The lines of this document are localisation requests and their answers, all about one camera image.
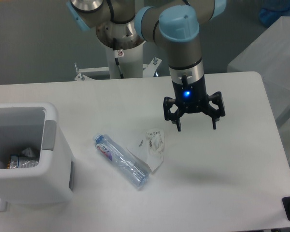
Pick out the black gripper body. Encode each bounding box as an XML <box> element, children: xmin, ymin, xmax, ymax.
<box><xmin>172</xmin><ymin>75</ymin><xmax>209</xmax><ymax>114</ymax></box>

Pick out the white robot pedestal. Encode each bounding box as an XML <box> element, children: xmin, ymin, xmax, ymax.
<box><xmin>95</xmin><ymin>13</ymin><xmax>150</xmax><ymax>79</ymax></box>

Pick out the black pedestal cable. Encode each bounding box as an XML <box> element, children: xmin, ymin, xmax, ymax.
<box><xmin>112</xmin><ymin>38</ymin><xmax>125</xmax><ymax>79</ymax></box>

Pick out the white trash can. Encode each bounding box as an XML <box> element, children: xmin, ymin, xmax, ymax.
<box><xmin>0</xmin><ymin>102</ymin><xmax>75</xmax><ymax>204</ymax></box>

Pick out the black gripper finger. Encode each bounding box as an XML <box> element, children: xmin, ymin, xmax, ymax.
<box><xmin>203</xmin><ymin>91</ymin><xmax>226</xmax><ymax>130</ymax></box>
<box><xmin>163</xmin><ymin>97</ymin><xmax>183</xmax><ymax>131</ymax></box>

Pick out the white wrapper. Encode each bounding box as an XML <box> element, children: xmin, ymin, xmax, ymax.
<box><xmin>126</xmin><ymin>128</ymin><xmax>165</xmax><ymax>173</ymax></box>

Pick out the blue object on floor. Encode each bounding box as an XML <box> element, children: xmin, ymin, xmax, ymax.
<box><xmin>258</xmin><ymin>0</ymin><xmax>290</xmax><ymax>28</ymax></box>

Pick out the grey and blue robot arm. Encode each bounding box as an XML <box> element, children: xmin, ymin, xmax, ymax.
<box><xmin>66</xmin><ymin>0</ymin><xmax>227</xmax><ymax>129</ymax></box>

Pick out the clear plastic water bottle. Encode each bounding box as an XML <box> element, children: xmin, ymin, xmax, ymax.
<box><xmin>93</xmin><ymin>133</ymin><xmax>150</xmax><ymax>189</ymax></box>

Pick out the white pedestal base frame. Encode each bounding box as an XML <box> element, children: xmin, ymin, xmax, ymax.
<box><xmin>74</xmin><ymin>57</ymin><xmax>162</xmax><ymax>81</ymax></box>

